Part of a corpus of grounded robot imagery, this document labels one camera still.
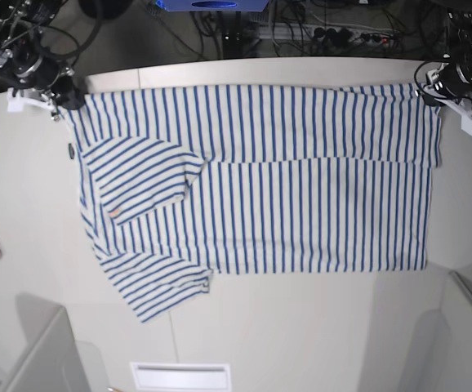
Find blue box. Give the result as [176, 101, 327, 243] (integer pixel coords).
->
[155, 0, 269, 12]

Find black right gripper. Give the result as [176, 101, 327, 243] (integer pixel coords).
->
[0, 38, 87, 109]

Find white power strip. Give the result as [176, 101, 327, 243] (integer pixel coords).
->
[254, 22, 397, 45]

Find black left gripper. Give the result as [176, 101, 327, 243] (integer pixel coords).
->
[421, 62, 472, 107]

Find grey right bin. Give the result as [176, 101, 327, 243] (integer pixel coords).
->
[417, 272, 472, 391]

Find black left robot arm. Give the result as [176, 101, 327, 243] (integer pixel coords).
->
[421, 1, 472, 104]

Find blue white striped T-shirt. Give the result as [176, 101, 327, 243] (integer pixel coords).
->
[62, 83, 441, 322]

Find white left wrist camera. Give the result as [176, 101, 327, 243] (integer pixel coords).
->
[439, 94, 472, 136]

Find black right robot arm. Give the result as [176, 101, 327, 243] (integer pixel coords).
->
[0, 1, 104, 115]

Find white table slot plate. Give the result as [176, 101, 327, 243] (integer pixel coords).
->
[131, 363, 232, 391]

